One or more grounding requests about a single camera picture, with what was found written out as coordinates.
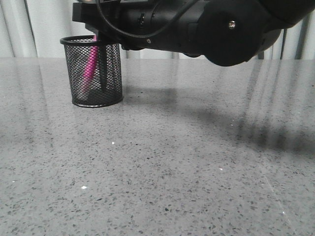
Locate black mesh pen cup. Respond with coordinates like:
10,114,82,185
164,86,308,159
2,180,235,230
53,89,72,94
60,35,123,108

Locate pink marker pen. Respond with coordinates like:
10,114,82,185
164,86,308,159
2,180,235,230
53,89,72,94
81,46,98,94

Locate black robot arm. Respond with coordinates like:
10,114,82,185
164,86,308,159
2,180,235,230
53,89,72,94
72,0,315,66

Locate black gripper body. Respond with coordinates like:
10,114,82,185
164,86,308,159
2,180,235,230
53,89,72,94
72,0,197,52

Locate grey orange scissors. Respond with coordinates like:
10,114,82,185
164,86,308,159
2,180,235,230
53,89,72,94
97,35,107,92

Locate grey curtain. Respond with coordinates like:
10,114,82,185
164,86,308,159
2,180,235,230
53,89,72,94
0,0,315,59

